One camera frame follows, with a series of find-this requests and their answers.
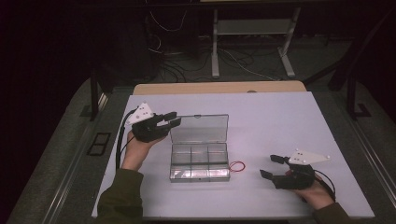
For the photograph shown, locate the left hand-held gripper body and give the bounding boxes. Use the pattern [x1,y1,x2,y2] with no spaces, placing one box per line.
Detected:
[124,102,172,144]

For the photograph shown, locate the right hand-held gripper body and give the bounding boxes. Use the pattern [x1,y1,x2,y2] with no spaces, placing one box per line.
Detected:
[272,147,332,191]

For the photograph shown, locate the red rubber band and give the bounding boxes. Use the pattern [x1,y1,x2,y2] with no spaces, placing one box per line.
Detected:
[229,161,247,173]

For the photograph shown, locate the clear plastic compartment box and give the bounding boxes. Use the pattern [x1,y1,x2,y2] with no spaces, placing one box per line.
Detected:
[169,114,232,183]

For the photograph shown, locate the person's right hand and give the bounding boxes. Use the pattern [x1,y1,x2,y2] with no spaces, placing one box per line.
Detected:
[285,169,336,211]

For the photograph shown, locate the person's left hand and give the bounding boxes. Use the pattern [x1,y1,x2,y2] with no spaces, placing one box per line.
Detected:
[120,129,166,172]

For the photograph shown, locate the white board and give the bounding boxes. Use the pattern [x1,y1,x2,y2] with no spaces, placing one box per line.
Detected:
[91,91,375,219]

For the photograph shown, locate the wooden table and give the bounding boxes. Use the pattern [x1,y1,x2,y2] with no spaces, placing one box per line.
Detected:
[133,80,308,96]

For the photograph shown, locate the black metal stand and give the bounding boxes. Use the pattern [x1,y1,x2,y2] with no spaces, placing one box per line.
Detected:
[89,67,108,122]
[346,70,372,121]

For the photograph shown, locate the grey metal stand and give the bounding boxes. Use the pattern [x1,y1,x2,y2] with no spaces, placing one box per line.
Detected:
[211,7,302,79]

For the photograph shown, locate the left hand-held gripper cable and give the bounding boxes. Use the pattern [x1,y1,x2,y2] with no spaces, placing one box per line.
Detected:
[115,108,138,171]

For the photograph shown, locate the hand-held gripper cable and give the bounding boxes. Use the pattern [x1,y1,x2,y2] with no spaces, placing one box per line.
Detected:
[313,169,337,202]
[115,108,138,171]

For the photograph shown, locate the right hand-held gripper cable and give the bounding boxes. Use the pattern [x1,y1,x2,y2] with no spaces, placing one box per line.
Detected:
[313,169,337,202]

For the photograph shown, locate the black floor cables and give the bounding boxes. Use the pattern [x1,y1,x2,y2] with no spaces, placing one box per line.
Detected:
[153,50,216,84]

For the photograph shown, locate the hanging white cable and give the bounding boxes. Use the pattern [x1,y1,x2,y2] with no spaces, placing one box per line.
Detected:
[148,8,189,33]

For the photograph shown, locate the white floor cable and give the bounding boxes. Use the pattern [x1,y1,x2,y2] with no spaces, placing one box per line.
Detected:
[222,49,276,82]

